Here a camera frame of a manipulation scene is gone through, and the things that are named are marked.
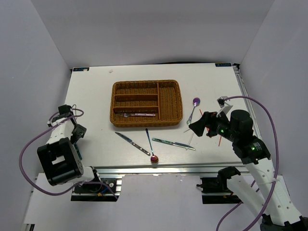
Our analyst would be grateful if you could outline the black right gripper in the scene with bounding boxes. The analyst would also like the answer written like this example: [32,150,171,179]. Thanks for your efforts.
[188,109,238,142]

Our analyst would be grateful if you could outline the green handled table knife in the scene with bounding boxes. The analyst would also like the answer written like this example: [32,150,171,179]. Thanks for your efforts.
[152,138,196,151]

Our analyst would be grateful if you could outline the silver patterned table knife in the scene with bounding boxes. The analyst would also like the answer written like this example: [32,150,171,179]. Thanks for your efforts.
[115,132,151,156]

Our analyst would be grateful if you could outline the pink handled fork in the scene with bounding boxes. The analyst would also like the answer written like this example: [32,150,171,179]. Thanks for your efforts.
[120,113,156,117]

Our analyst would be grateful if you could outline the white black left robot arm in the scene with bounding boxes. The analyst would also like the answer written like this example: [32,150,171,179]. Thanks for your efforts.
[37,104,102,192]

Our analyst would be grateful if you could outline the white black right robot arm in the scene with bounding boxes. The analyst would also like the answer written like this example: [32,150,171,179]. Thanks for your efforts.
[189,110,308,231]

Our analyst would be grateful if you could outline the purple iridescent spoon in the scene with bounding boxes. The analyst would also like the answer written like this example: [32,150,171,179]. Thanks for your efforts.
[186,97,201,125]

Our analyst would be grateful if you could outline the woven wicker cutlery tray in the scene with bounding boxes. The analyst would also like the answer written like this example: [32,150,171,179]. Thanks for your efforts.
[110,79,183,128]

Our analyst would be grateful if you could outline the iridescent round bowl spoon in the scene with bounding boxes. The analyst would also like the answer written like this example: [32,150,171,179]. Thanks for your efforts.
[145,128,159,164]

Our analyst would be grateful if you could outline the left blue table label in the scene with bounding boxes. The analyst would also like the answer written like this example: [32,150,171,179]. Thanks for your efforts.
[72,67,90,72]

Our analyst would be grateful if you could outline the blue table label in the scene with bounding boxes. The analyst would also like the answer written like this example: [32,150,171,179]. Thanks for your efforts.
[215,63,232,67]
[72,67,90,72]

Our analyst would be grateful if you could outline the right blue table label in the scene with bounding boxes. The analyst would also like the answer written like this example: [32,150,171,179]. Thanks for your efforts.
[215,63,232,67]

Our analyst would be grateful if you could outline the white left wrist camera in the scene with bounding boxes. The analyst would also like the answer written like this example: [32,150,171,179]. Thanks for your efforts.
[47,114,64,128]

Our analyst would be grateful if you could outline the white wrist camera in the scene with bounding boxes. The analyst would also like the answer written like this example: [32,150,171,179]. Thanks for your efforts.
[47,114,64,128]
[216,96,233,117]

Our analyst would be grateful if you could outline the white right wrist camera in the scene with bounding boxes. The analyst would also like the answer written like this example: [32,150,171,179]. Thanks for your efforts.
[216,96,233,117]

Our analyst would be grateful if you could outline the aluminium table frame rail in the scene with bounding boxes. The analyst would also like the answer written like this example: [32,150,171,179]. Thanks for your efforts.
[44,63,277,178]

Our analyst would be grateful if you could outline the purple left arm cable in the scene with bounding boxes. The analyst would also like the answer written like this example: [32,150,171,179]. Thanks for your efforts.
[19,108,118,202]

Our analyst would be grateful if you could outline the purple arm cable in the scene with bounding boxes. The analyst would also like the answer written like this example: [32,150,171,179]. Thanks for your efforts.
[215,95,281,231]
[19,108,118,202]

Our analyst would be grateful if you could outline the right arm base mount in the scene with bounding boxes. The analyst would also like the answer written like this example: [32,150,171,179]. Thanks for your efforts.
[196,177,241,205]

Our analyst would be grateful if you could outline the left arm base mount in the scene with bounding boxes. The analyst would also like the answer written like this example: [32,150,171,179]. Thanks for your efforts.
[71,177,122,202]

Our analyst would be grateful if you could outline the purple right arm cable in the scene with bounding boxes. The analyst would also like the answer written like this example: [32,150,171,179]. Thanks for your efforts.
[215,95,281,231]

